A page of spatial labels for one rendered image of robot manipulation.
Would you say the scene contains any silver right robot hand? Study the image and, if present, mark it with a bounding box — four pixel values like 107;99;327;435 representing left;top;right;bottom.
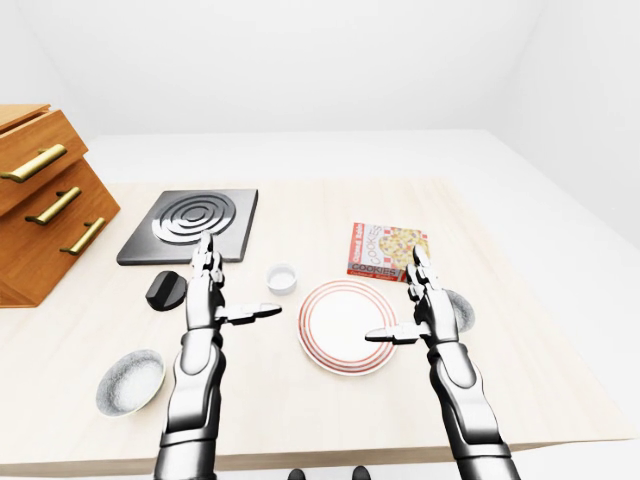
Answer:
364;244;461;346

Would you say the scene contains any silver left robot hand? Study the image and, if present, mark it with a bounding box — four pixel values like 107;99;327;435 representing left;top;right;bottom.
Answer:
185;231;283;332

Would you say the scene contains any grey speckled bowl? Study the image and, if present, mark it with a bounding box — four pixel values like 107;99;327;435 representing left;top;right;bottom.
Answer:
446;289;477;335
95;348;166;418

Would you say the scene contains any flat dark stove plate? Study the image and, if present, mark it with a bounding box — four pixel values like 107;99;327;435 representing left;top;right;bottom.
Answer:
116;188;260;267

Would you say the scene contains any white plate with red rings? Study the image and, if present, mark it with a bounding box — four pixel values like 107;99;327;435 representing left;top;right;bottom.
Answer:
297;279;400;376

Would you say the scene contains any round black knob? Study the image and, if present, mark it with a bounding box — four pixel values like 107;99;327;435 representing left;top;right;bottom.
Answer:
144;270;187;312

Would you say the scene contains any red cookies box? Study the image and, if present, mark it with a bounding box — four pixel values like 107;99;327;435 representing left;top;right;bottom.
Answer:
346;222;430;284

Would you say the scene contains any small white ramekin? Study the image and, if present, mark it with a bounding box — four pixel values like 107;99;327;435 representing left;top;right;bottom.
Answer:
265;263;299;295

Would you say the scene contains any wooden drawer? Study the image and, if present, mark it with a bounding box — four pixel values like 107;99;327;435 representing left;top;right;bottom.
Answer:
0;109;90;218
0;209;122;306
0;157;114;236

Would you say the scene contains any wooden cabinet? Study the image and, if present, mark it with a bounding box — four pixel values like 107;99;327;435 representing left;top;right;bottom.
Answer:
0;103;122;309

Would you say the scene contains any brass drawer handle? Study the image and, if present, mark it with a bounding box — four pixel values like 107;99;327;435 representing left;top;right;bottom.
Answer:
59;216;107;257
0;143;68;184
24;186;83;227

